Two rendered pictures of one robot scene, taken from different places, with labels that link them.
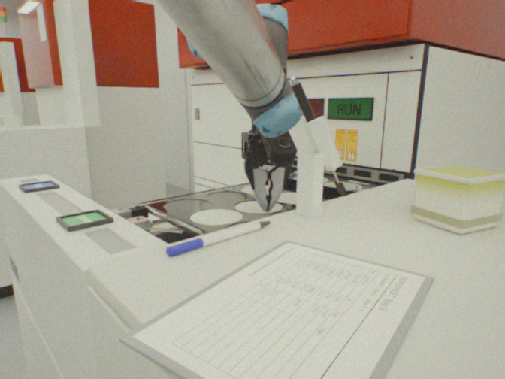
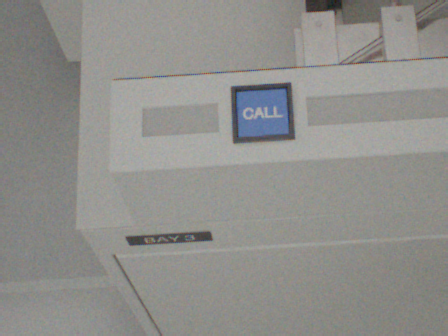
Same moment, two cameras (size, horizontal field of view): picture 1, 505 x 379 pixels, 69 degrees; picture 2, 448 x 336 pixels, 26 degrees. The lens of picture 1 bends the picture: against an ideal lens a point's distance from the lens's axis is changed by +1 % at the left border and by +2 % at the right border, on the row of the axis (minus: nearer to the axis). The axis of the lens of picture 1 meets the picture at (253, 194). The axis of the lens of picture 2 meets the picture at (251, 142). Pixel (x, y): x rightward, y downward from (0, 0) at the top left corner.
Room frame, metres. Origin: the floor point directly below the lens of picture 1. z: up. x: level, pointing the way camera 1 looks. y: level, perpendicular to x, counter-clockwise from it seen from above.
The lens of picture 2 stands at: (0.39, 0.68, 1.75)
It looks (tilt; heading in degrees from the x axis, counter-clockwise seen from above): 65 degrees down; 315
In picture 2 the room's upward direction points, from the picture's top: 8 degrees counter-clockwise
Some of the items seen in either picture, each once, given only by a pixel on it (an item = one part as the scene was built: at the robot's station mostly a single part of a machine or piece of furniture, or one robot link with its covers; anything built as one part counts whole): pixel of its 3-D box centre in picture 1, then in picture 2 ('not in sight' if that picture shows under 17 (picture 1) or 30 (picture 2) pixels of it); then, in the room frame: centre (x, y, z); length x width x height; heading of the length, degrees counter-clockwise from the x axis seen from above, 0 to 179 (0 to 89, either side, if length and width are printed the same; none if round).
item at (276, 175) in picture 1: (271, 186); not in sight; (0.70, -0.04, 0.95); 0.06 x 0.03 x 0.09; 15
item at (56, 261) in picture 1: (64, 244); (405, 137); (0.56, 0.31, 0.89); 0.55 x 0.09 x 0.14; 41
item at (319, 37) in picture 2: (108, 218); (320, 52); (0.68, 0.28, 0.89); 0.08 x 0.03 x 0.03; 131
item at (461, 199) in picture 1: (457, 197); not in sight; (0.44, -0.25, 1.00); 0.07 x 0.07 x 0.07; 26
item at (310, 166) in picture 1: (318, 165); not in sight; (0.49, -0.09, 1.03); 0.06 x 0.04 x 0.13; 131
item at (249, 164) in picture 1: (256, 166); not in sight; (0.67, -0.01, 1.00); 0.05 x 0.02 x 0.09; 105
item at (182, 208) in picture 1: (258, 207); not in sight; (0.75, -0.01, 0.90); 0.34 x 0.34 x 0.01; 41
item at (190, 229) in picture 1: (183, 226); not in sight; (0.63, 0.13, 0.90); 0.38 x 0.01 x 0.01; 41
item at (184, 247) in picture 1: (224, 235); not in sight; (0.38, 0.03, 0.97); 0.14 x 0.01 x 0.01; 131
